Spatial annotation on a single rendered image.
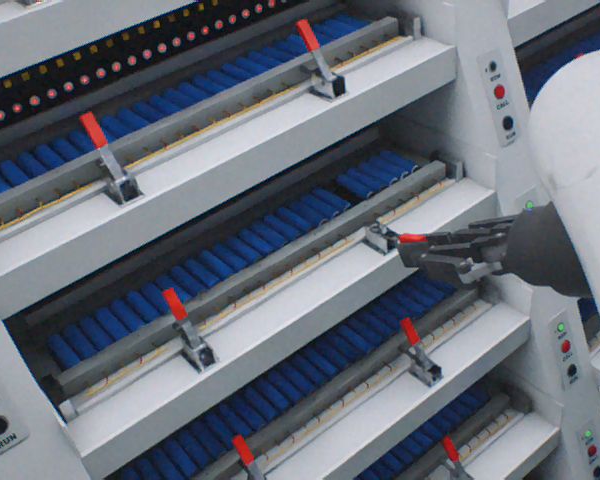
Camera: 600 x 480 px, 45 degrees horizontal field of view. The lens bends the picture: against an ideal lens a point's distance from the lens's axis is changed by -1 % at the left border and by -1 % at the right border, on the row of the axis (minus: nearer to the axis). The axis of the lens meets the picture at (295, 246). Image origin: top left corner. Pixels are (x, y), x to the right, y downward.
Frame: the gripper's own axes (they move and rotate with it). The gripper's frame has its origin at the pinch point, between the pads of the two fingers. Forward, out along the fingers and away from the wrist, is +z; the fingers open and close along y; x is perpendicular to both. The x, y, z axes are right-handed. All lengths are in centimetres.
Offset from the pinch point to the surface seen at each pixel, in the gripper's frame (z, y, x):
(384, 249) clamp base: 6.7, -1.0, 0.8
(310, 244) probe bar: 11.3, -7.4, 5.0
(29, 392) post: 4.8, -43.5, 8.1
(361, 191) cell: 15.0, 4.6, 6.8
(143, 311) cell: 15.8, -28.2, 7.3
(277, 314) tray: 8.1, -16.6, 0.7
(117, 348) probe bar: 12.2, -33.3, 5.9
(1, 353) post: 4.0, -43.9, 12.7
